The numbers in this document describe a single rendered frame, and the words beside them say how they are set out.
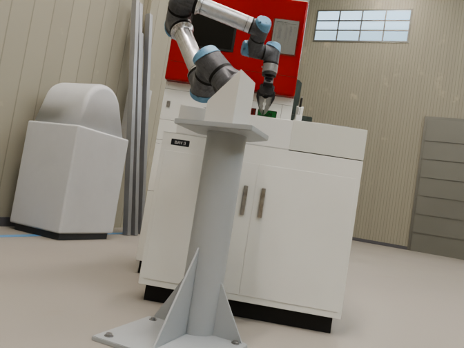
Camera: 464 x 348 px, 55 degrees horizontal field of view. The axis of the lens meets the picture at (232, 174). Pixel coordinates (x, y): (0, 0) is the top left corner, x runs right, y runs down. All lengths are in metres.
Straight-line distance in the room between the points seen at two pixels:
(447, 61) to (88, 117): 9.98
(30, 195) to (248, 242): 2.40
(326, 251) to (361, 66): 10.55
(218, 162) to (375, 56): 10.98
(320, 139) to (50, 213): 2.46
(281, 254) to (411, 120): 10.10
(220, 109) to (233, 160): 0.20
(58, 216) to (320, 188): 2.34
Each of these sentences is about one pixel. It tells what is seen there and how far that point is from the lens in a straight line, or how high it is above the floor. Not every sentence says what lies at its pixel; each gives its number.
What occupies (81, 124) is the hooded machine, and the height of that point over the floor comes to 0.95.
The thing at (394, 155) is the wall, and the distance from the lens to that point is 11.86.
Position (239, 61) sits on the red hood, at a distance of 2.83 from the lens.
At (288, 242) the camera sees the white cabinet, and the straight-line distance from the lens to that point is 2.11.
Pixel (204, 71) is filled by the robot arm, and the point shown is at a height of 1.04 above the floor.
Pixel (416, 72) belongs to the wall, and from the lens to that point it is 12.35.
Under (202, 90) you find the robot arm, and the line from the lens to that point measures 1.95.
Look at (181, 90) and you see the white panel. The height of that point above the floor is 1.17.
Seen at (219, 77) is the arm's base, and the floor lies 1.02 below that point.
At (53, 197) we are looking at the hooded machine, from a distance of 3.88.
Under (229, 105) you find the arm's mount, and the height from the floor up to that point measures 0.90.
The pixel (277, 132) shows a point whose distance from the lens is 2.14.
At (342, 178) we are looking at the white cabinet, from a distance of 2.14.
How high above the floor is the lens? 0.55
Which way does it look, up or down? 3 degrees up
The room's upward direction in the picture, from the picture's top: 9 degrees clockwise
